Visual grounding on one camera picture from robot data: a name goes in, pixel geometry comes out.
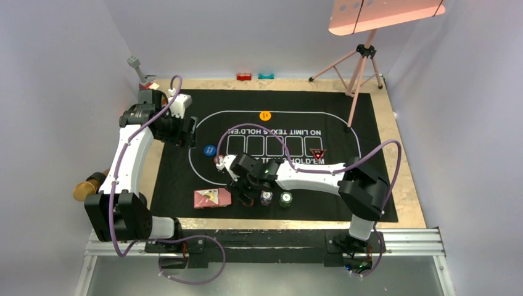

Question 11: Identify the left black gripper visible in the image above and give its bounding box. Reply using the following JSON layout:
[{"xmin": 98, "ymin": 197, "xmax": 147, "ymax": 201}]
[{"xmin": 155, "ymin": 109, "xmax": 196, "ymax": 149}]

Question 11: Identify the blue poker chip stack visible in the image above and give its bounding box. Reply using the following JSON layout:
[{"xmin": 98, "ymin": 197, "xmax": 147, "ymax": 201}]
[{"xmin": 260, "ymin": 191, "xmax": 273, "ymax": 206}]

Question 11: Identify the blue round dealer button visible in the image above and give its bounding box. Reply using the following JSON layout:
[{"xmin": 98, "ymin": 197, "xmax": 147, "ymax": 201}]
[{"xmin": 204, "ymin": 145, "xmax": 217, "ymax": 157}]

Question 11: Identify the orange round button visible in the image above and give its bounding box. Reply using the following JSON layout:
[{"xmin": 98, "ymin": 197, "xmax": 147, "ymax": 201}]
[{"xmin": 259, "ymin": 110, "xmax": 272, "ymax": 121}]

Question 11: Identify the red triangular button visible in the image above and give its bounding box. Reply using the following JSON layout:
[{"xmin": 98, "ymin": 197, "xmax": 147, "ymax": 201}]
[{"xmin": 310, "ymin": 148, "xmax": 326, "ymax": 161}]

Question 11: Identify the red poker chip stack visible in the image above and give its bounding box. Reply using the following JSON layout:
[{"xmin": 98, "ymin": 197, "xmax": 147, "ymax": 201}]
[{"xmin": 239, "ymin": 195, "xmax": 254, "ymax": 207}]

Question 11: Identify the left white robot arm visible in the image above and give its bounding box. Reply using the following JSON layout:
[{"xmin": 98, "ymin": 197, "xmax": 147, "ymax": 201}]
[{"xmin": 84, "ymin": 89, "xmax": 198, "ymax": 252}]

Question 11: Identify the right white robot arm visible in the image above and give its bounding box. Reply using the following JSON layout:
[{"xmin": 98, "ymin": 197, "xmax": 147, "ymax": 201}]
[{"xmin": 215, "ymin": 154, "xmax": 390, "ymax": 251}]

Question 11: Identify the pink playing card box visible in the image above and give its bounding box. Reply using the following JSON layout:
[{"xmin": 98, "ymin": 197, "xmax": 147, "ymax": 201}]
[{"xmin": 194, "ymin": 188, "xmax": 232, "ymax": 209}]

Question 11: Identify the green poker chip stack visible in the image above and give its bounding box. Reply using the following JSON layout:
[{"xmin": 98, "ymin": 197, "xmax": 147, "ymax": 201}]
[{"xmin": 279, "ymin": 192, "xmax": 293, "ymax": 208}]

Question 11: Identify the colourful toy block train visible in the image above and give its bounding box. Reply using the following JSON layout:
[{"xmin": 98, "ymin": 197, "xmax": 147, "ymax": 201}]
[{"xmin": 139, "ymin": 82, "xmax": 160, "ymax": 90}]

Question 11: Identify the black poker table mat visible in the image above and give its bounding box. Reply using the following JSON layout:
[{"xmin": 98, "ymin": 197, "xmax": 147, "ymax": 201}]
[{"xmin": 150, "ymin": 89, "xmax": 381, "ymax": 221}]

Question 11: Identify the red small block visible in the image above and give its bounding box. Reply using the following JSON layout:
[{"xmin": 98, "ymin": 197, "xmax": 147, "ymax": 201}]
[{"xmin": 236, "ymin": 72, "xmax": 252, "ymax": 81}]

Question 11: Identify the teal small block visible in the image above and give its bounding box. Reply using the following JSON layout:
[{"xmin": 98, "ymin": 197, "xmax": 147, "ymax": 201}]
[{"xmin": 258, "ymin": 73, "xmax": 274, "ymax": 80}]

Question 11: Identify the gold microphone on stand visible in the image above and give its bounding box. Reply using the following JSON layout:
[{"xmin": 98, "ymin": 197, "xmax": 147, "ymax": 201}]
[{"xmin": 72, "ymin": 169, "xmax": 109, "ymax": 202}]

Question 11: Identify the pink music stand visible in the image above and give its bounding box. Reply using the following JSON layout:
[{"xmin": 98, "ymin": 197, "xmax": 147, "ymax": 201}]
[{"xmin": 308, "ymin": 0, "xmax": 446, "ymax": 130}]

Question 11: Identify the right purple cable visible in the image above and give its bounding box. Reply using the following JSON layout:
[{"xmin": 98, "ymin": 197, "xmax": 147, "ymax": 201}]
[{"xmin": 215, "ymin": 123, "xmax": 403, "ymax": 279}]

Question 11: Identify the purple cable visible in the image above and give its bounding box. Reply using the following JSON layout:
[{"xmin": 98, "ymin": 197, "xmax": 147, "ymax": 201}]
[
  {"xmin": 215, "ymin": 123, "xmax": 403, "ymax": 279},
  {"xmin": 109, "ymin": 75, "xmax": 226, "ymax": 286}
]

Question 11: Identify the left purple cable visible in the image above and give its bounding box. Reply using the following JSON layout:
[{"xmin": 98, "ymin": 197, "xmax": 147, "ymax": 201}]
[{"xmin": 109, "ymin": 75, "xmax": 226, "ymax": 286}]

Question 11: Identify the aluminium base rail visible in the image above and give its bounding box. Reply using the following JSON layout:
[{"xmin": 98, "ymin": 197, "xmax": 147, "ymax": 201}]
[{"xmin": 75, "ymin": 229, "xmax": 455, "ymax": 295}]

